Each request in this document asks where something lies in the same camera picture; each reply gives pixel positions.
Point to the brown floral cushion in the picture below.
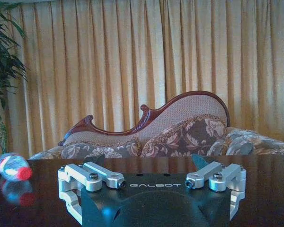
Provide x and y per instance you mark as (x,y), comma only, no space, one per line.
(187,138)

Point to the yellow pleated curtain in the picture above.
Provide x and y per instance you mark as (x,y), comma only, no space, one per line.
(151,68)

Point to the green leafy houseplant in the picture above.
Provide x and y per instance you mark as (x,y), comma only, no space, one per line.
(3,71)

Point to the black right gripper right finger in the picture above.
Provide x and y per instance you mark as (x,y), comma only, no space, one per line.
(214,174)

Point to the floral chaise sofa wooden frame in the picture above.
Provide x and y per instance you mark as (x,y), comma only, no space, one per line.
(156,132)

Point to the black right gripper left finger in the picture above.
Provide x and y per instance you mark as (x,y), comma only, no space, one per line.
(90,174)

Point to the crushed plastic bottle red cap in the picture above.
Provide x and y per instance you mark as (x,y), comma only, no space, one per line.
(14,167)

